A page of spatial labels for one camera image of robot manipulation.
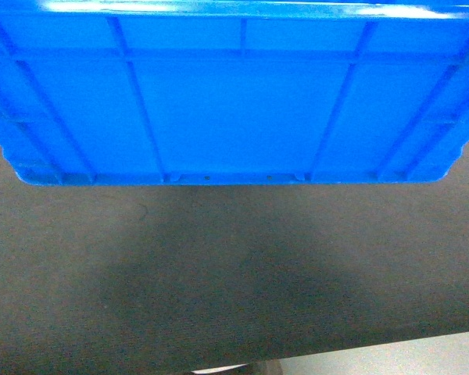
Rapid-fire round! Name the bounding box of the large blue plastic crate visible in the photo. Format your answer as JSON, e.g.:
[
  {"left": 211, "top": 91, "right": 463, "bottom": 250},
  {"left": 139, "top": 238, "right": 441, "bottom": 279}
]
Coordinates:
[{"left": 0, "top": 1, "right": 469, "bottom": 186}]

